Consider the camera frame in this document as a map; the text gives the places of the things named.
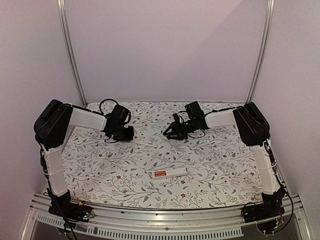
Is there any white remote control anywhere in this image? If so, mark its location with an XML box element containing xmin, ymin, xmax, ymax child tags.
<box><xmin>151</xmin><ymin>168</ymin><xmax>188</xmax><ymax>180</ymax></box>

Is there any white battery cover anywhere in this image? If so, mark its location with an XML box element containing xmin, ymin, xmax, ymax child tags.
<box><xmin>132</xmin><ymin>141</ymin><xmax>157</xmax><ymax>148</ymax></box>

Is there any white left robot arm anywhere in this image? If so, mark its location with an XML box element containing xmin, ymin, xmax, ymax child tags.
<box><xmin>33</xmin><ymin>99</ymin><xmax>134</xmax><ymax>199</ymax></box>

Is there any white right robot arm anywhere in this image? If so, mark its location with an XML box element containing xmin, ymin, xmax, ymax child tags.
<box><xmin>163</xmin><ymin>101</ymin><xmax>285</xmax><ymax>218</ymax></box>

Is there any floral patterned table mat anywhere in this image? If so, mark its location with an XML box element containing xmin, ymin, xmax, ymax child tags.
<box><xmin>44</xmin><ymin>100</ymin><xmax>285</xmax><ymax>210</ymax></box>

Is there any left black camera cable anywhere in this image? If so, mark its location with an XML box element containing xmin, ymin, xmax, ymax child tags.
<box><xmin>98</xmin><ymin>98</ymin><xmax>132</xmax><ymax>118</ymax></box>

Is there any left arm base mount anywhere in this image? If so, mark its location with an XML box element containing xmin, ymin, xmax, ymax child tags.
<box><xmin>47</xmin><ymin>187</ymin><xmax>95</xmax><ymax>223</ymax></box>

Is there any front aluminium rail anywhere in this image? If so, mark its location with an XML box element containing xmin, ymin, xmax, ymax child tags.
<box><xmin>21</xmin><ymin>193</ymin><xmax>313</xmax><ymax>240</ymax></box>

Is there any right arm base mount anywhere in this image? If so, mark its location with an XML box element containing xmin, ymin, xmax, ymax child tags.
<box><xmin>241</xmin><ymin>186</ymin><xmax>285</xmax><ymax>235</ymax></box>

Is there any left aluminium frame post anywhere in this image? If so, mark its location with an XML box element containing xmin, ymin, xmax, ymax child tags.
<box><xmin>56</xmin><ymin>0</ymin><xmax>88</xmax><ymax>106</ymax></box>

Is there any aluminium frame post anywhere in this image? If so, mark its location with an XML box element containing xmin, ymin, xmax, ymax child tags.
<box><xmin>56</xmin><ymin>0</ymin><xmax>88</xmax><ymax>106</ymax></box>
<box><xmin>245</xmin><ymin>0</ymin><xmax>275</xmax><ymax>104</ymax></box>

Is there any right aluminium frame post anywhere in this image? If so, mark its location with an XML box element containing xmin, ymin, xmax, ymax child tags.
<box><xmin>245</xmin><ymin>0</ymin><xmax>275</xmax><ymax>104</ymax></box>

